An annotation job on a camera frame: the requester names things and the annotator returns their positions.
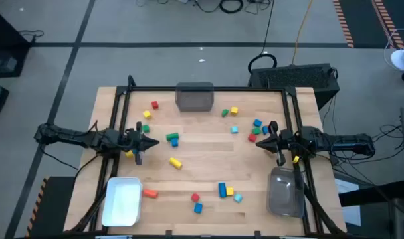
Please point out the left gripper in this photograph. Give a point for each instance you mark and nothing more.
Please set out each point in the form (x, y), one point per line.
(132, 141)

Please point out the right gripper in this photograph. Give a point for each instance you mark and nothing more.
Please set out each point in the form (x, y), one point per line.
(286, 141)

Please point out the green wooden cube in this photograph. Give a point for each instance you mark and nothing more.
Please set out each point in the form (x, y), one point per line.
(145, 128)

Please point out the red wooden block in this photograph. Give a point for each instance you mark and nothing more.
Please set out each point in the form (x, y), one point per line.
(252, 137)

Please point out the yellow wooden cube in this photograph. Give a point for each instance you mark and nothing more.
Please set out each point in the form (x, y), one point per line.
(129, 154)
(230, 191)
(234, 110)
(147, 114)

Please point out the green wooden cylinder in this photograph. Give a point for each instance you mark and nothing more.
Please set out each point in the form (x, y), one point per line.
(172, 136)

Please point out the yellow wooden cylinder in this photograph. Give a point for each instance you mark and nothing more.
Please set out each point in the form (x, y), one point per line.
(175, 162)

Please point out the light blue block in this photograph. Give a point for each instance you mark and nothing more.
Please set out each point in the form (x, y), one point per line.
(234, 129)
(238, 198)

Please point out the red wooden cube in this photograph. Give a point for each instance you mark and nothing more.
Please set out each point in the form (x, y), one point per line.
(195, 197)
(155, 105)

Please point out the orange wooden cylinder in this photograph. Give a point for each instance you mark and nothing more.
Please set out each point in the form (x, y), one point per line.
(150, 193)

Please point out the green half-round block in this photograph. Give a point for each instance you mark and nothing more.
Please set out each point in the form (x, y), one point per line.
(225, 112)

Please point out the blue wooden cylinder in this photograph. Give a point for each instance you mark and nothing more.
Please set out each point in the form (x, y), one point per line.
(222, 189)

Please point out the blue half-round block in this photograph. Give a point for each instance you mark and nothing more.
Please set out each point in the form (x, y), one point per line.
(198, 208)

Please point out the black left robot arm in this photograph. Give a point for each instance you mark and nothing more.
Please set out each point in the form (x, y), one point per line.
(72, 136)

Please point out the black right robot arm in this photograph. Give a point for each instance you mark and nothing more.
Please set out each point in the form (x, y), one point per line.
(341, 143)

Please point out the green wooden block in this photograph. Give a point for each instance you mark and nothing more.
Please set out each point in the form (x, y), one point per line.
(256, 130)

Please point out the clear plastic bin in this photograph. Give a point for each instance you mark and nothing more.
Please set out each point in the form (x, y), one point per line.
(285, 192)

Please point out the white plastic tray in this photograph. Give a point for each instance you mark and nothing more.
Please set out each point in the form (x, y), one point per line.
(122, 201)

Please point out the dark grey plastic bin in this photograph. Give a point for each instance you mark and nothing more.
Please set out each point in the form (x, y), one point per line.
(194, 97)

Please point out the black perforated computer case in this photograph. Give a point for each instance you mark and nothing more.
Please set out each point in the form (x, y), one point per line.
(293, 79)

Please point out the white paper sheet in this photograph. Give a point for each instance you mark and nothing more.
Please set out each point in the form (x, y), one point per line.
(349, 202)

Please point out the black mat orange striped edge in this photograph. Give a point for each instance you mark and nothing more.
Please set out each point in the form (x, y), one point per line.
(361, 20)
(52, 206)

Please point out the black stand bar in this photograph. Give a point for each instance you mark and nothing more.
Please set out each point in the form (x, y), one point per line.
(371, 196)

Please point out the white round device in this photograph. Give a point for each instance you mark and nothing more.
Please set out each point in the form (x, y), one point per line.
(400, 59)

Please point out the black cabinet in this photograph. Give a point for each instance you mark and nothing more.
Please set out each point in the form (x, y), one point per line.
(4, 46)

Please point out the black metal table frame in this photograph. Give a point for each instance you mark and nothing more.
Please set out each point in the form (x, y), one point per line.
(248, 89)

